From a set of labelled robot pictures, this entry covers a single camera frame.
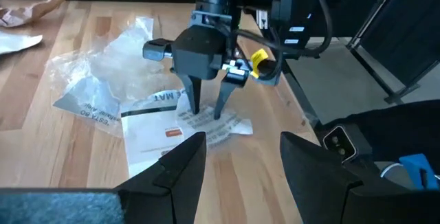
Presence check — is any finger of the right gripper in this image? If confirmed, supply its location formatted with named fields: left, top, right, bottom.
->
left=212, top=78, right=239, bottom=121
left=179, top=74, right=203, bottom=115

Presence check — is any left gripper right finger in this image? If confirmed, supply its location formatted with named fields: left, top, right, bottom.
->
left=279, top=131, right=364, bottom=224

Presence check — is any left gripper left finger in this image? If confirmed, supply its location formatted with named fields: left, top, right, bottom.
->
left=115, top=131, right=208, bottom=224

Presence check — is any clear printed plastic bag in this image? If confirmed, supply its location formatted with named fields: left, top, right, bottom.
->
left=45, top=16, right=166, bottom=138

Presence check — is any crumpled tan clear wrapper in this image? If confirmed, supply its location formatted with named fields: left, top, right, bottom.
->
left=0, top=0, right=67, bottom=29

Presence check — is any torn white paper piece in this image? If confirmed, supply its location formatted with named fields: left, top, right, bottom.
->
left=0, top=32, right=44, bottom=56

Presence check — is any table-level camera box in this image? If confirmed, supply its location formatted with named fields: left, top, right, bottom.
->
left=322, top=124, right=358, bottom=164

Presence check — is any black cable with yellow tag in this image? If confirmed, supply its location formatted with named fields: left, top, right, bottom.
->
left=236, top=0, right=335, bottom=88

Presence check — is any blue bag strap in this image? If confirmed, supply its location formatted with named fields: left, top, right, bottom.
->
left=398, top=153, right=440, bottom=191

